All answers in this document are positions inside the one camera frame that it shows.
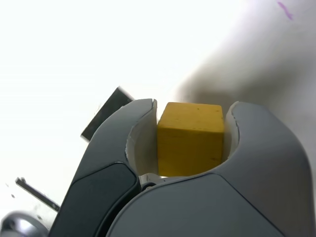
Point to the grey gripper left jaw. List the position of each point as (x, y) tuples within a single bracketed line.
[(103, 158)]

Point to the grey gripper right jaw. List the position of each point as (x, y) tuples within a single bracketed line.
[(209, 212)]

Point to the yellow cube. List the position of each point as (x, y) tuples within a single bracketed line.
[(190, 140)]

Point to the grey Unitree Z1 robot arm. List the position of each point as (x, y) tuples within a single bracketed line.
[(19, 224)]

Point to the black tape square outline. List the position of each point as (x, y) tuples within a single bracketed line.
[(106, 116)]

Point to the black tape strip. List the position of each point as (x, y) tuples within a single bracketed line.
[(37, 195)]

